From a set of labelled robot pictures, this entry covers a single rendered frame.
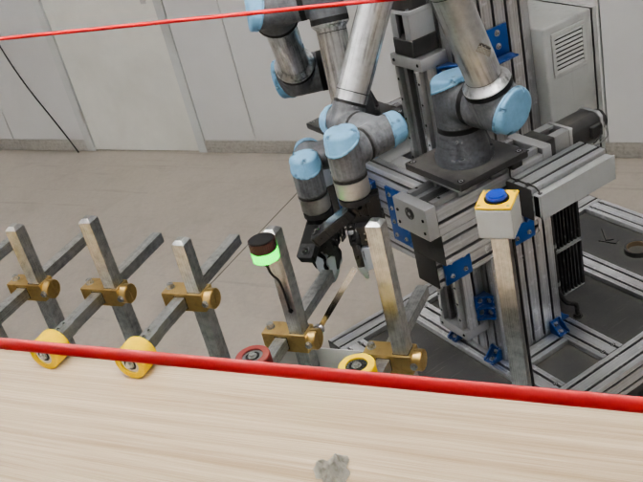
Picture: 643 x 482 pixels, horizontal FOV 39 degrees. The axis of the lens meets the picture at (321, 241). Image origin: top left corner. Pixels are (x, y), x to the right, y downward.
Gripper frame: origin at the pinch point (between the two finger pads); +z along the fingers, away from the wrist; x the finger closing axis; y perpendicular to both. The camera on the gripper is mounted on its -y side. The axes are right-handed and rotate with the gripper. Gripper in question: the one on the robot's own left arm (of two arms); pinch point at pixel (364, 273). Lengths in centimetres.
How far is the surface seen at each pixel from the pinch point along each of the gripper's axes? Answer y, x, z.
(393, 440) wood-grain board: 4.5, -46.8, 7.9
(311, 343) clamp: -14.8, -5.9, 12.7
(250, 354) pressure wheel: -26.6, -15.0, 6.5
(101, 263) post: -64, 13, -7
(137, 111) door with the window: -160, 343, 68
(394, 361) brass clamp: 3.8, -12.8, 15.9
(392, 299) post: 6.5, -12.9, -0.3
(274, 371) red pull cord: 12, -133, -77
